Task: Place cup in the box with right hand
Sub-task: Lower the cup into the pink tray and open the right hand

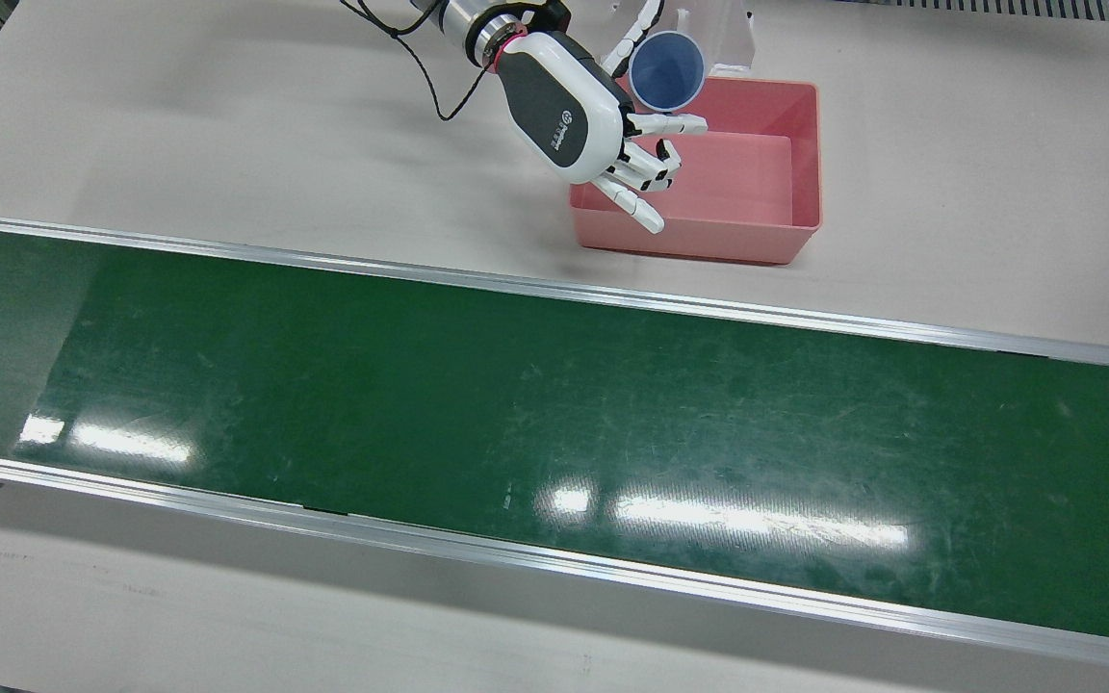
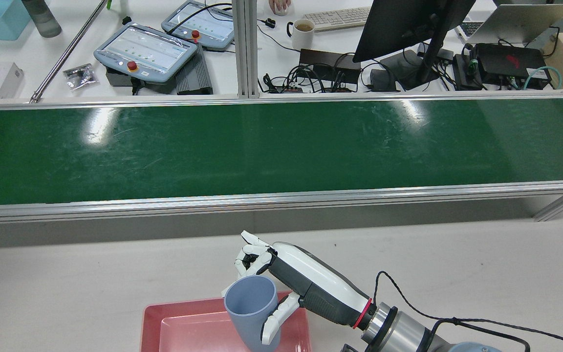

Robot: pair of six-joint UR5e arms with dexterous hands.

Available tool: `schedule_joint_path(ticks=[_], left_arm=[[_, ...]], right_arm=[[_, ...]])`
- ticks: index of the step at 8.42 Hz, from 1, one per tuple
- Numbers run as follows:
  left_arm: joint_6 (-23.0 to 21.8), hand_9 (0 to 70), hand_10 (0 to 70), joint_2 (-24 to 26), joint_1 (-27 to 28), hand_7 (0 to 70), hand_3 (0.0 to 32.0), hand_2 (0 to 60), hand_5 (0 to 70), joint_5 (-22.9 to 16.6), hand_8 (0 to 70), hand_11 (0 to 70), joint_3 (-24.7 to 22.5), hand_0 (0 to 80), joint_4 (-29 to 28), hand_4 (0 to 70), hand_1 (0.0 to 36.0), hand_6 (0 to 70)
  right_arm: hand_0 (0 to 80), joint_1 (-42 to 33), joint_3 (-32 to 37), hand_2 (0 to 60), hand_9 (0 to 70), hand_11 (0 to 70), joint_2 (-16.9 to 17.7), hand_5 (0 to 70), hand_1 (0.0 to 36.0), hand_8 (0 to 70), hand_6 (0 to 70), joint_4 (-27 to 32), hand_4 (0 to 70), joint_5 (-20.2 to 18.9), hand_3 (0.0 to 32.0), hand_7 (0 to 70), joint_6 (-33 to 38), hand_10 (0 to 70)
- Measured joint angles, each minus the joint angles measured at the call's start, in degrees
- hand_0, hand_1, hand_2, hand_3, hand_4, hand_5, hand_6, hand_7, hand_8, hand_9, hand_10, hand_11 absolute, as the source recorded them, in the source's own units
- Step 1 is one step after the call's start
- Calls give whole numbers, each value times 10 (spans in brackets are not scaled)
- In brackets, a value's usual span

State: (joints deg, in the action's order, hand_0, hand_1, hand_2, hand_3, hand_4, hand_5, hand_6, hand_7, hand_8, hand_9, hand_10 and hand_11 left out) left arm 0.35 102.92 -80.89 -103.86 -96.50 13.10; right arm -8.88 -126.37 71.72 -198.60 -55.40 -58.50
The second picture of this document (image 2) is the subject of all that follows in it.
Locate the pink plastic box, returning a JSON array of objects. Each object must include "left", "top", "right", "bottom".
[{"left": 140, "top": 290, "right": 312, "bottom": 352}]

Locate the small black power adapter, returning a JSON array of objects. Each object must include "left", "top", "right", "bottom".
[{"left": 369, "top": 68, "right": 398, "bottom": 92}]

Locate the blue plastic cup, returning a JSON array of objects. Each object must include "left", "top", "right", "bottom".
[{"left": 224, "top": 275, "right": 282, "bottom": 352}]

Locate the grey teach pendant with cable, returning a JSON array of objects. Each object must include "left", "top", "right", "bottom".
[{"left": 161, "top": 0, "right": 236, "bottom": 51}]

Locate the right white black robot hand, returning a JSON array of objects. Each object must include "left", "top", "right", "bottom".
[{"left": 221, "top": 230, "right": 375, "bottom": 345}]

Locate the grey ribbed power supply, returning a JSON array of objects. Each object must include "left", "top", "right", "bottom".
[{"left": 176, "top": 43, "right": 214, "bottom": 95}]

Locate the small white carton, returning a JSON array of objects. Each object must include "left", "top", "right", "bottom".
[{"left": 0, "top": 62, "right": 25, "bottom": 100}]

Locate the black upright device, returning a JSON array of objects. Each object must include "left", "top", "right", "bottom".
[{"left": 453, "top": 53, "right": 482, "bottom": 91}]

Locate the flat black box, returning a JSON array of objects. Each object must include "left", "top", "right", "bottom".
[{"left": 299, "top": 48, "right": 362, "bottom": 86}]

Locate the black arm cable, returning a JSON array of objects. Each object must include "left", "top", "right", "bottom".
[{"left": 372, "top": 270, "right": 563, "bottom": 352}]

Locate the silver foil packet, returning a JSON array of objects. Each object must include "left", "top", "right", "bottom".
[{"left": 63, "top": 63, "right": 97, "bottom": 91}]

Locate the grey drinking bottle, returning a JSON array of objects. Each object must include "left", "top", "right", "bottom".
[{"left": 22, "top": 0, "right": 63, "bottom": 38}]

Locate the black computer monitor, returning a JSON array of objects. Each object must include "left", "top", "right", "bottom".
[{"left": 352, "top": 0, "right": 477, "bottom": 91}]

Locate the black box under pendant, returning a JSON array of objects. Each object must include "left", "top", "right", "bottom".
[{"left": 105, "top": 67, "right": 177, "bottom": 94}]

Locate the large grey teach pendant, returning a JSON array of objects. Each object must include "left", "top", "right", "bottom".
[{"left": 94, "top": 22, "right": 198, "bottom": 84}]

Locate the black mini computer red logo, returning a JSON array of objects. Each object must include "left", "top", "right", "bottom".
[{"left": 475, "top": 43, "right": 552, "bottom": 89}]

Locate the aluminium profile post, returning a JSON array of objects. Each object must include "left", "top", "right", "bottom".
[{"left": 232, "top": 0, "right": 260, "bottom": 99}]

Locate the white computer keyboard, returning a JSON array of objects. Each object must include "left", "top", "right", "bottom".
[{"left": 302, "top": 6, "right": 372, "bottom": 32}]

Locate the white mug with tea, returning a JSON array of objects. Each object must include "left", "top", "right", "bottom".
[{"left": 287, "top": 19, "right": 316, "bottom": 50}]

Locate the silver laptop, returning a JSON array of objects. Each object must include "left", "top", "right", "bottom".
[{"left": 455, "top": 4, "right": 563, "bottom": 45}]

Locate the teal cable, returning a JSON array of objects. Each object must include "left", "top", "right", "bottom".
[{"left": 523, "top": 66, "right": 563, "bottom": 90}]

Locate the green belt conveyor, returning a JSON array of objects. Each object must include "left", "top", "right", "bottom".
[{"left": 0, "top": 90, "right": 563, "bottom": 225}]

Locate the long metal rod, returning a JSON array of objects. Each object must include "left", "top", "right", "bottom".
[{"left": 29, "top": 0, "right": 108, "bottom": 104}]

